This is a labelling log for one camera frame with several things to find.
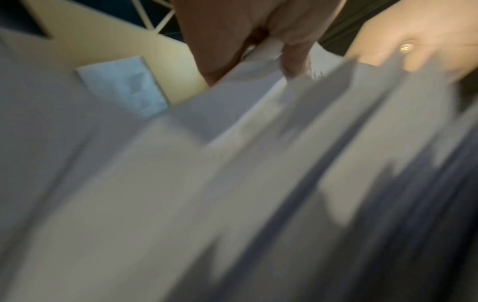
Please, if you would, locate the person's right hand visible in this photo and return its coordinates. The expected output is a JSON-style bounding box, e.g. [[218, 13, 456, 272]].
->
[[343, 0, 478, 85]]

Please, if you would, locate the white metal wire frame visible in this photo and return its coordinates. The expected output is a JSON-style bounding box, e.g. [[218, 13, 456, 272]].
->
[[130, 0, 177, 34]]

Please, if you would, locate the person's left hand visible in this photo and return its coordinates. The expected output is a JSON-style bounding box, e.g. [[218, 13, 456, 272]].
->
[[173, 0, 348, 87]]

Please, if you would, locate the folded white cloth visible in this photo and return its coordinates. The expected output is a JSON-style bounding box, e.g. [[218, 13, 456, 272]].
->
[[76, 55, 172, 119]]

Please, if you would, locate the large white cloth sheet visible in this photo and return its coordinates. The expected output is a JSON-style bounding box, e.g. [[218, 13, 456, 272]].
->
[[0, 28, 478, 302]]

